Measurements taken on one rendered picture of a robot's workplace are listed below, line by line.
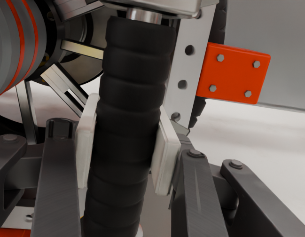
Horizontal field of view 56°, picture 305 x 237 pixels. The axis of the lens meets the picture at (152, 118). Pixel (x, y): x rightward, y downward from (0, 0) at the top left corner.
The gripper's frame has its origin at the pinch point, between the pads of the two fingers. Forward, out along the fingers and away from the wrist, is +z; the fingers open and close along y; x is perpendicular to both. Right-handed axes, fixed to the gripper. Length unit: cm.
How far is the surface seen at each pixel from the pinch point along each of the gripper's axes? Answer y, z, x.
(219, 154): 94, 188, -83
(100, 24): -6, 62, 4
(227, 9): 23, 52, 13
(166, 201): 38, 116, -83
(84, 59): -9, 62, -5
